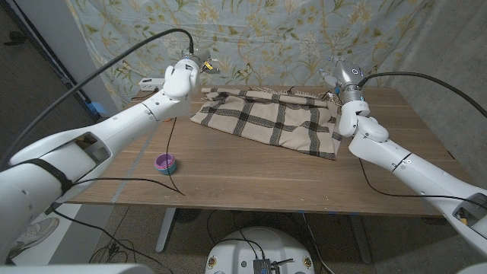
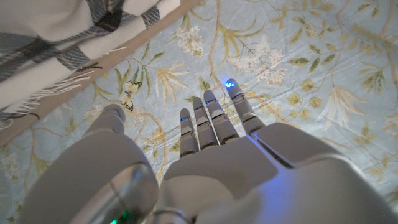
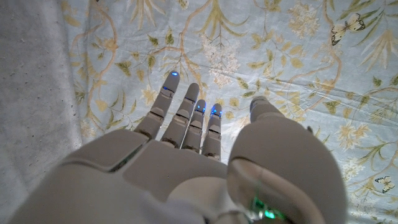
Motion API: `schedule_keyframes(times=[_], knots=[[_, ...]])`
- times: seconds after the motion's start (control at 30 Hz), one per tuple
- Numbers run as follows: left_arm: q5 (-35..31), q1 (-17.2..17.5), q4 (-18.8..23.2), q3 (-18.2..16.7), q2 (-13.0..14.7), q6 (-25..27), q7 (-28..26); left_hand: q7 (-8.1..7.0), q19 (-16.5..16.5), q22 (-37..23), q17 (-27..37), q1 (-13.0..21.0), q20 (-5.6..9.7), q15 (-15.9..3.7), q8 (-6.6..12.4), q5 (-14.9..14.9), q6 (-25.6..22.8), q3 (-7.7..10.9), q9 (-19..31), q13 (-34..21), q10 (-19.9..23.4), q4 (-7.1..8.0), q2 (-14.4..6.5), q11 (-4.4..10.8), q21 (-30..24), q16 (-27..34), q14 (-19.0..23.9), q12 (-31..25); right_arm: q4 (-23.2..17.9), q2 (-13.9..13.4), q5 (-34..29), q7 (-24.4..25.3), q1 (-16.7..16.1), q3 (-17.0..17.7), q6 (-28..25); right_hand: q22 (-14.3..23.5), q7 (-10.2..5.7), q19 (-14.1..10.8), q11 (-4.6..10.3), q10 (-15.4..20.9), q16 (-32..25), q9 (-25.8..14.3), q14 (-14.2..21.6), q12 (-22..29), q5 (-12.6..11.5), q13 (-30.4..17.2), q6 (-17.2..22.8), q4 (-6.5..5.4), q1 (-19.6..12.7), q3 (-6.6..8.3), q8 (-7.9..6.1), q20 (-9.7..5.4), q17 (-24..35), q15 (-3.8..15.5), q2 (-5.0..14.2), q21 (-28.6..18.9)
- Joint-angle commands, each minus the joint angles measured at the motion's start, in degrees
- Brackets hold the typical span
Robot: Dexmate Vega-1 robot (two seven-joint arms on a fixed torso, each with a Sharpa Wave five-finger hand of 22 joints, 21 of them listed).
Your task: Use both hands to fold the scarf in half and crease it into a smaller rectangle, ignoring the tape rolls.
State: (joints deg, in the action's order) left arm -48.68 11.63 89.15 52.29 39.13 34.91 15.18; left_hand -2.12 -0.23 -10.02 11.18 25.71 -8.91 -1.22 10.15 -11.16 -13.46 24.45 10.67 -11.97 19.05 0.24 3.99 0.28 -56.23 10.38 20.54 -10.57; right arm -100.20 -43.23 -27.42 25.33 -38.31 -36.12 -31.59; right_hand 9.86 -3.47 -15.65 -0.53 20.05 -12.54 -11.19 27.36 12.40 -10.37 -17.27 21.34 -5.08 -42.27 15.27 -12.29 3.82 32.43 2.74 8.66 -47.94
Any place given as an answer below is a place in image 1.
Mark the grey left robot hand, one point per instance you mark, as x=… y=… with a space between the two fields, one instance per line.
x=201 y=59

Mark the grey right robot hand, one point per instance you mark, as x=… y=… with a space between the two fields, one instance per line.
x=348 y=76

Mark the beige plaid fringed scarf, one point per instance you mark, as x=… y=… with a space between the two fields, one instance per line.
x=266 y=118

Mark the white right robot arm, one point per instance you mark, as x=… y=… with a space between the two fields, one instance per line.
x=411 y=167

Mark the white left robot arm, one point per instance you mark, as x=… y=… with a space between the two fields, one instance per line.
x=114 y=129

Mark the white power strip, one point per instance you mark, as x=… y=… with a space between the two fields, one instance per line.
x=151 y=84

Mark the floral printed backdrop cloth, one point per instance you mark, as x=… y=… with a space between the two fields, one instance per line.
x=266 y=38

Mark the grey metal table leg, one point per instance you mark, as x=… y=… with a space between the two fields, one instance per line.
x=166 y=230
x=360 y=239

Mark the white robot torso base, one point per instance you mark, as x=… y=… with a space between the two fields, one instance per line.
x=236 y=251

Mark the small black electronics box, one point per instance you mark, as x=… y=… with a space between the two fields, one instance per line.
x=262 y=266

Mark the grey sneaker shoe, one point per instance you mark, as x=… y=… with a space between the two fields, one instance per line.
x=34 y=236

